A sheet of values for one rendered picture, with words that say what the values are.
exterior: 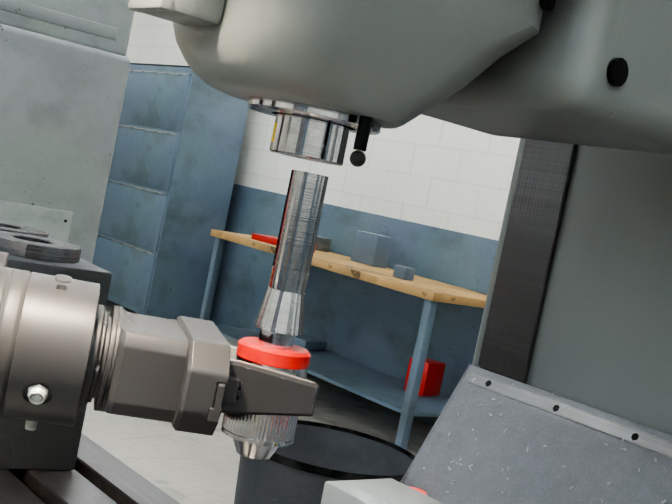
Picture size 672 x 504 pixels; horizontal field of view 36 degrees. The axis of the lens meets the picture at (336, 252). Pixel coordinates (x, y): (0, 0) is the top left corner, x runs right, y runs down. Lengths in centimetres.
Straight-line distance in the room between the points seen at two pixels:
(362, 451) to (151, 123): 566
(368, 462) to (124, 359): 233
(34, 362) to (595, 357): 52
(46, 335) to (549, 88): 34
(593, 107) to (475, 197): 568
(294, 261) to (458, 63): 16
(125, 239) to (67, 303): 773
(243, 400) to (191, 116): 730
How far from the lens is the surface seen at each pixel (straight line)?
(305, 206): 64
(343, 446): 293
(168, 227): 790
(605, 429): 92
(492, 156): 630
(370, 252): 645
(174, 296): 804
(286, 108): 61
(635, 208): 93
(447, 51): 61
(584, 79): 65
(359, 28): 57
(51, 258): 95
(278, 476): 253
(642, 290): 92
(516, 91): 68
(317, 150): 63
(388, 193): 690
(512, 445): 96
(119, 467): 103
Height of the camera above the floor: 126
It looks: 3 degrees down
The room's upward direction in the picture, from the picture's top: 12 degrees clockwise
